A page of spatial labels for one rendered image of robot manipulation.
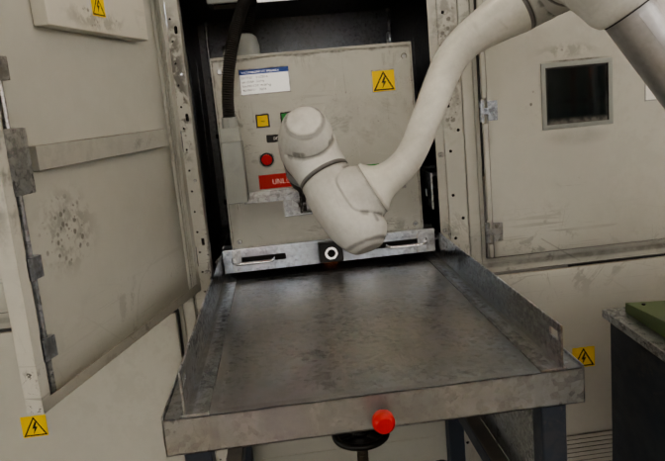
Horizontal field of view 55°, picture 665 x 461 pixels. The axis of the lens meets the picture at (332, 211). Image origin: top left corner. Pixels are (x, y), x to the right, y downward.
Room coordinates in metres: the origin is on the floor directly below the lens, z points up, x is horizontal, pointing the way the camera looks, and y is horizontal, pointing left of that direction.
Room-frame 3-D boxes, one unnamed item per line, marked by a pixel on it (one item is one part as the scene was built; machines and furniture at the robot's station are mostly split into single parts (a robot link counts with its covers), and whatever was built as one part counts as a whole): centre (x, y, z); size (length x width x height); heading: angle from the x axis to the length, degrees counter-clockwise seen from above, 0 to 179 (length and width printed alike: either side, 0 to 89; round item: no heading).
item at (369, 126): (1.58, 0.01, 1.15); 0.48 x 0.01 x 0.48; 94
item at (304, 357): (1.20, -0.02, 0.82); 0.68 x 0.62 x 0.06; 4
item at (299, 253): (1.59, 0.02, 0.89); 0.54 x 0.05 x 0.06; 94
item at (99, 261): (1.22, 0.43, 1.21); 0.63 x 0.07 x 0.74; 168
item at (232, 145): (1.49, 0.22, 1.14); 0.08 x 0.05 x 0.17; 4
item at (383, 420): (0.84, -0.04, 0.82); 0.04 x 0.03 x 0.03; 4
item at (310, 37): (1.93, 0.04, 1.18); 0.78 x 0.69 x 0.79; 4
